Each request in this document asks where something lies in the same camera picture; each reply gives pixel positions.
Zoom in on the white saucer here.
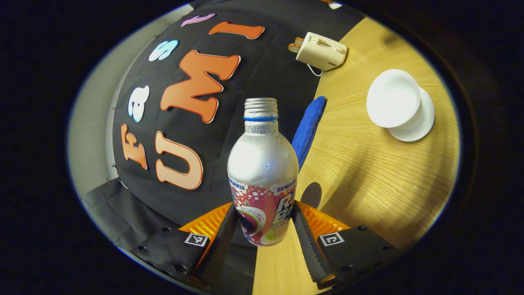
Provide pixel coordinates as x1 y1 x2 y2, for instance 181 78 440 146
387 87 435 142

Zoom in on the blue towel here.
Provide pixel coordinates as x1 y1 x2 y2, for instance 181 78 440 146
291 95 327 170

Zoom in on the white teacup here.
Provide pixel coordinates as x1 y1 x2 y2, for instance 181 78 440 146
366 69 422 128

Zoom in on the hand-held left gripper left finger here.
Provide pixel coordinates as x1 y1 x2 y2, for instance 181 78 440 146
137 202 240 287

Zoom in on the silver water bottle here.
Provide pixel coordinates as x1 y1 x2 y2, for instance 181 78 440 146
227 98 299 247

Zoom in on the dark round coaster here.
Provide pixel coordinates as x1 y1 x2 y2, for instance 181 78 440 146
300 182 323 208

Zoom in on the black backdrop cloth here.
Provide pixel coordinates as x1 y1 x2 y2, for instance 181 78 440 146
80 0 367 293

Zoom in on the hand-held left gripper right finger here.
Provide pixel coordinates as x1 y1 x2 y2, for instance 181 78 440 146
291 201 404 289

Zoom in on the white toaster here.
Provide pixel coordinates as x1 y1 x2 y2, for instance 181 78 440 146
296 32 348 72

